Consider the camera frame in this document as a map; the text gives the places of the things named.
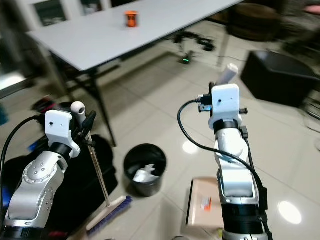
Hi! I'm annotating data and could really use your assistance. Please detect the wooden broom with purple bristles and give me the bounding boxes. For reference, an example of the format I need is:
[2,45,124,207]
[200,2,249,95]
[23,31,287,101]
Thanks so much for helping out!
[70,101,133,236]

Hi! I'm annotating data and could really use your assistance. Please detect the beige long-handled dustpan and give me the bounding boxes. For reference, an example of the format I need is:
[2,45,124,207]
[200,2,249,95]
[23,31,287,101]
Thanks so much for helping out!
[186,62,239,228]

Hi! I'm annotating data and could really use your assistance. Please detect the large black bag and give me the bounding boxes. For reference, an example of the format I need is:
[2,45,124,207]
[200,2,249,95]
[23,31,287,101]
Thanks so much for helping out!
[0,135,121,236]

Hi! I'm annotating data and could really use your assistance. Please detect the black square ottoman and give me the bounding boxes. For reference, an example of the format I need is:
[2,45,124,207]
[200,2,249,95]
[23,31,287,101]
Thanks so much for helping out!
[241,50,320,108]

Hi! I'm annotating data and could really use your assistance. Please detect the white crumpled paper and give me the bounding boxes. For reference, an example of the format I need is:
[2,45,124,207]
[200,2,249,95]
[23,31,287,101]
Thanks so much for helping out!
[132,164,160,183]

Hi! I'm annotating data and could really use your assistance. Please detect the round brown pouffe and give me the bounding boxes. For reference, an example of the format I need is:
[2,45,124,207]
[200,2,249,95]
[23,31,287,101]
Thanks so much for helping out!
[227,2,283,42]

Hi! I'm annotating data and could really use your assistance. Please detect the black round trash bin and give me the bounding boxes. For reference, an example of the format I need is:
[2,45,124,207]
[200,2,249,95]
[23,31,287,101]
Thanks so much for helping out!
[123,144,167,197]

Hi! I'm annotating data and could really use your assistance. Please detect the white folding table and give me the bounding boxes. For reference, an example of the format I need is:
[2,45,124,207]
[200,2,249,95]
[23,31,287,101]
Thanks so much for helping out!
[27,0,246,147]

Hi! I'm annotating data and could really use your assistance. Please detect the colourful snack wrapper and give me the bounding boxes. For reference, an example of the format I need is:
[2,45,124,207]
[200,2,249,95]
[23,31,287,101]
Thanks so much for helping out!
[200,196,212,209]

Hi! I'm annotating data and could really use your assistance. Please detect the blue plastic object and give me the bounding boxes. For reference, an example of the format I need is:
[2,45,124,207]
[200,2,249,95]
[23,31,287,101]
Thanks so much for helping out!
[0,186,12,207]

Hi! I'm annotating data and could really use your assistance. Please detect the small orange black object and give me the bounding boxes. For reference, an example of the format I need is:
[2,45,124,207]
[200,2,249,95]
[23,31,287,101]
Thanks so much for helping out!
[124,10,139,28]

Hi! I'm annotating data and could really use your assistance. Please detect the white glass-door cabinet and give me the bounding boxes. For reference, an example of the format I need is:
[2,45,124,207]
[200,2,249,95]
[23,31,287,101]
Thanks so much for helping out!
[25,0,121,28]

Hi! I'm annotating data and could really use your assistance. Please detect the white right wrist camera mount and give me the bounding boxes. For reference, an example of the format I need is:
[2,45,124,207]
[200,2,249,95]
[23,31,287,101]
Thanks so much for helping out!
[209,84,242,123]

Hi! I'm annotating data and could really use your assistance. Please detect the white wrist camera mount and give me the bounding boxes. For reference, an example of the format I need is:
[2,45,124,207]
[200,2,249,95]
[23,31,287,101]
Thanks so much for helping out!
[209,84,242,123]
[45,110,81,158]

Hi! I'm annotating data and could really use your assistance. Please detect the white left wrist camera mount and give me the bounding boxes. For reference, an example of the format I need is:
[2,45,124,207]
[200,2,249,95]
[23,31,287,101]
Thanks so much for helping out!
[45,110,81,158]

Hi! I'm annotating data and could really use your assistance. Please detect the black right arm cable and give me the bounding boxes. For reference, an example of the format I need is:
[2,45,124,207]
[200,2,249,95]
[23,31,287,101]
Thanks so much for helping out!
[177,99,268,201]

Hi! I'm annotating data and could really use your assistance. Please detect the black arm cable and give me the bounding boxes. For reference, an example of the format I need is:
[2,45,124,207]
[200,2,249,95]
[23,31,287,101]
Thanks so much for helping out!
[177,99,268,201]
[0,116,45,168]

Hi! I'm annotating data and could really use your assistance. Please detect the black power strip with cables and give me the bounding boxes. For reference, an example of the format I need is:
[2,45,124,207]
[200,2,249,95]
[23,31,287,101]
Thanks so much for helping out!
[172,31,216,65]

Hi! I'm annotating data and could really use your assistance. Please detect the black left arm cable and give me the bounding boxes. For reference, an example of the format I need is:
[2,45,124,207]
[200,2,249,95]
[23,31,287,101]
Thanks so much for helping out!
[0,116,45,168]

